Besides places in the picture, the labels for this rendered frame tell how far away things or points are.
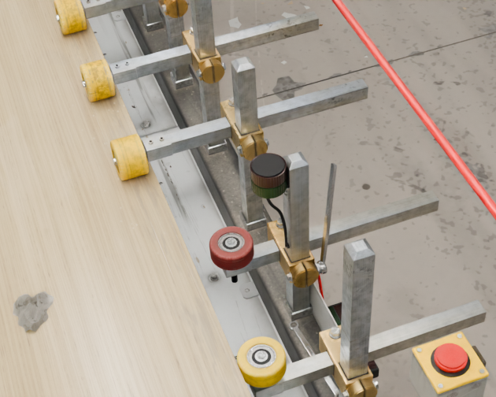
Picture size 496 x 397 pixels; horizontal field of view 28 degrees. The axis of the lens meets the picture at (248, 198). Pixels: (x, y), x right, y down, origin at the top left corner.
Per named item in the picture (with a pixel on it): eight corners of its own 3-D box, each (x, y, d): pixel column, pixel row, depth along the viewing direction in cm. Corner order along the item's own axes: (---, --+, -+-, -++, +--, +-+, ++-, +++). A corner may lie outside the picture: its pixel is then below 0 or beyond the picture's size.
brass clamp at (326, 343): (347, 339, 176) (348, 321, 172) (380, 399, 167) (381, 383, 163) (315, 350, 175) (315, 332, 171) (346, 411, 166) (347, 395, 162)
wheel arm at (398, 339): (475, 311, 178) (478, 297, 175) (484, 325, 176) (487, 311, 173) (249, 388, 169) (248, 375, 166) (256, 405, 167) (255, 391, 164)
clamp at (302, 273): (291, 232, 190) (291, 214, 187) (319, 283, 181) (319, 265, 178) (264, 241, 189) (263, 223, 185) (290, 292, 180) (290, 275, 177)
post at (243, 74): (259, 228, 214) (248, 52, 179) (264, 239, 212) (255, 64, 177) (243, 233, 213) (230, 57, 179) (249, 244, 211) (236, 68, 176)
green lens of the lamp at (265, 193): (279, 168, 168) (279, 159, 166) (292, 192, 164) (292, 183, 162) (246, 179, 166) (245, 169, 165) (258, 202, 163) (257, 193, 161)
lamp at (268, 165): (282, 235, 180) (279, 149, 164) (294, 256, 176) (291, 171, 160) (252, 244, 178) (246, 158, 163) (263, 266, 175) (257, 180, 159)
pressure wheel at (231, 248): (247, 258, 189) (244, 218, 181) (261, 289, 184) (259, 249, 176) (207, 271, 188) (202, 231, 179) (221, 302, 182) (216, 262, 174)
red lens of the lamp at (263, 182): (279, 158, 166) (278, 149, 164) (292, 182, 162) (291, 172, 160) (245, 168, 165) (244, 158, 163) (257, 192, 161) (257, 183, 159)
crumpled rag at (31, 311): (17, 291, 173) (14, 282, 171) (56, 291, 173) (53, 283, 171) (5, 332, 167) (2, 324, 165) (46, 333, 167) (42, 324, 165)
